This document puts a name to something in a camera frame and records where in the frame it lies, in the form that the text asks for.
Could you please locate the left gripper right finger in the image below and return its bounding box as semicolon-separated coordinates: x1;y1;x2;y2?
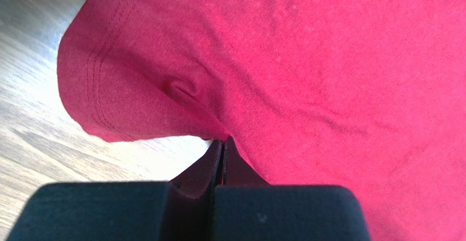
213;138;370;240

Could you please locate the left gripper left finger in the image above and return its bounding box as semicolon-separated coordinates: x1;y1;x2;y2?
8;141;223;240

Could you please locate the dark red t shirt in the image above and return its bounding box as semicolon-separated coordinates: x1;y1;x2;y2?
57;0;465;240

